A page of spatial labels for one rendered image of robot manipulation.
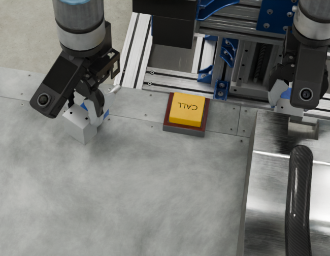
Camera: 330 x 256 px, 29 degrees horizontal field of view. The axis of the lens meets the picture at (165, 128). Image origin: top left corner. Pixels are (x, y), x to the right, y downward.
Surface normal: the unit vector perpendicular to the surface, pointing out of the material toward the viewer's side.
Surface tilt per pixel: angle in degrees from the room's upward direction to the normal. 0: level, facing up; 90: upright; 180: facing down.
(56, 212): 0
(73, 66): 28
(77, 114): 0
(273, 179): 4
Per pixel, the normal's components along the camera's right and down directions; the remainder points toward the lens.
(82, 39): 0.13, 0.82
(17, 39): 0.04, -0.56
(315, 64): -0.10, -0.09
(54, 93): -0.29, -0.21
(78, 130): -0.60, 0.65
